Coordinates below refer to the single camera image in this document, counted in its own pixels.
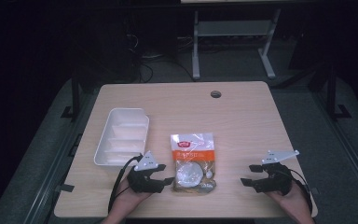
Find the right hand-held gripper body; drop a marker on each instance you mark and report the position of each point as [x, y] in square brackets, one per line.
[276, 180]

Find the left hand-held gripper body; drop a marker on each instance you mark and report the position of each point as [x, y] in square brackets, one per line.
[146, 162]

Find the clear orange snack packet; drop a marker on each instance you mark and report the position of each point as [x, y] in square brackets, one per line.
[192, 161]

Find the person's right hand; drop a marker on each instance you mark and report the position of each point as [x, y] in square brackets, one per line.
[292, 200]

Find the person's left hand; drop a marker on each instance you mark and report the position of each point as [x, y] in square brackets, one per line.
[127, 199]

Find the white divided plastic tray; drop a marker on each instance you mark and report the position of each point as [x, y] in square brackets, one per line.
[122, 137]

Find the black metal stand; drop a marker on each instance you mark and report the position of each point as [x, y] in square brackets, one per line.
[332, 93]
[75, 99]

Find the grey metal desk frame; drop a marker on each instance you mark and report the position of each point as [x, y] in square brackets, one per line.
[234, 28]

